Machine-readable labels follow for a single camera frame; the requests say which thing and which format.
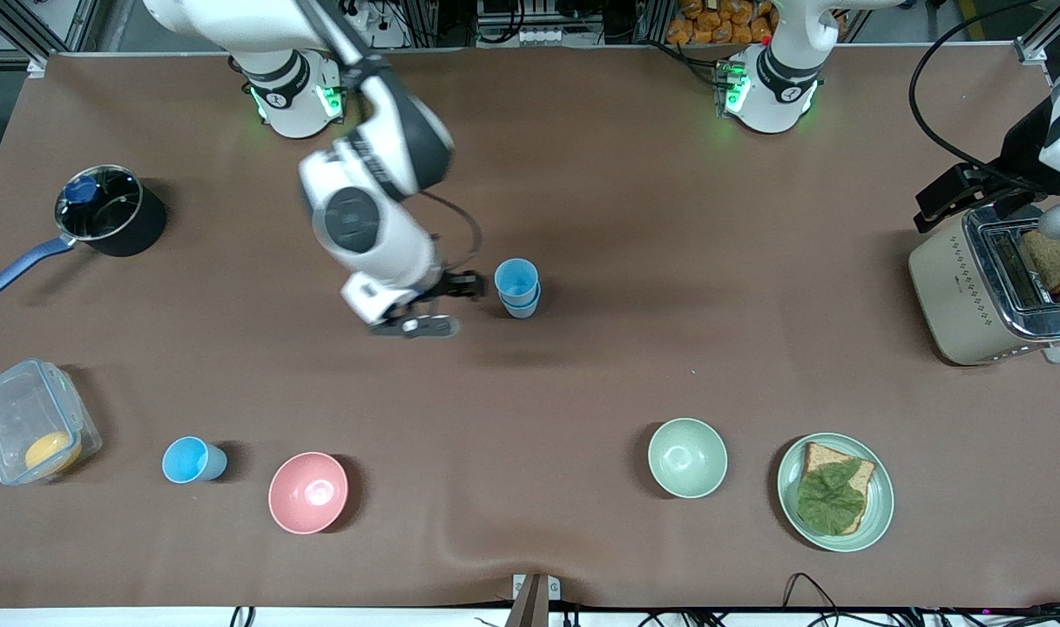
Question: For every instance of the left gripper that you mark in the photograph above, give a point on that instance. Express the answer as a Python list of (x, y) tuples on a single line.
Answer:
[(1015, 162)]

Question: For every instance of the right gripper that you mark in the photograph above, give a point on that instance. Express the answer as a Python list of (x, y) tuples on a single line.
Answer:
[(450, 285)]

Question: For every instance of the light blue cup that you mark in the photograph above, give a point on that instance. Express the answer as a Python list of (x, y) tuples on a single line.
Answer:
[(516, 280), (188, 460)]

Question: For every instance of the blue cup with white paper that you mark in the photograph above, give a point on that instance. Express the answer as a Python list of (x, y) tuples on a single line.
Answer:
[(521, 312)]

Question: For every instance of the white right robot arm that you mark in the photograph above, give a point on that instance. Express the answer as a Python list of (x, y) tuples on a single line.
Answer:
[(373, 235)]

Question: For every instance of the beige and chrome toaster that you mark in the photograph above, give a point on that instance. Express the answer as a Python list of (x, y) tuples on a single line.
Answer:
[(952, 296)]

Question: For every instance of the brown bread slice in toaster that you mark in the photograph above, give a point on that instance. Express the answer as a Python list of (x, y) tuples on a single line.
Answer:
[(1052, 261)]

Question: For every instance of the brown table cover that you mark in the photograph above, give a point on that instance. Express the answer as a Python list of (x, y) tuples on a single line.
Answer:
[(582, 392)]

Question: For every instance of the pink bowl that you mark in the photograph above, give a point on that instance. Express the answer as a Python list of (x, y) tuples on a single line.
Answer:
[(307, 492)]

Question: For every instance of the pale green bowl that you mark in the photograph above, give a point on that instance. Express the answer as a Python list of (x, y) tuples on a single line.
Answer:
[(686, 457)]

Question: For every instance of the brown bread slice under lettuce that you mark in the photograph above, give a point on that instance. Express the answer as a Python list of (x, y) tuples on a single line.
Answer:
[(821, 457)]

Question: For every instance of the white power strip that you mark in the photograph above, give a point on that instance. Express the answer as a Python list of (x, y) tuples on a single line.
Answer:
[(355, 17)]

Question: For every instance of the bag of orange snacks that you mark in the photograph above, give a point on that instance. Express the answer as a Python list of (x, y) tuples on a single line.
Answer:
[(721, 22)]

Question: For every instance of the pale green plate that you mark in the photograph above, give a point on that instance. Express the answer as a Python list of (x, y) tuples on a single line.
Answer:
[(878, 514)]

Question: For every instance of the green lettuce leaf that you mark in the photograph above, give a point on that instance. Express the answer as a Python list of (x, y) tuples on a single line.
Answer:
[(830, 501)]

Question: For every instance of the small blue object in pot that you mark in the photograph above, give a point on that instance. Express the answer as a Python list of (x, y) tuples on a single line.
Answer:
[(81, 189)]

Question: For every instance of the orange fruit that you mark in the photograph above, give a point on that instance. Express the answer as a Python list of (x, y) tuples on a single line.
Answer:
[(50, 451)]

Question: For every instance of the clear plastic container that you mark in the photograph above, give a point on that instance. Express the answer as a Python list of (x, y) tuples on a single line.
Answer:
[(16, 414)]

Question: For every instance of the aluminium frame profile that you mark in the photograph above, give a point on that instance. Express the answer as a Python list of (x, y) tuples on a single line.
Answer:
[(33, 48), (1036, 48)]

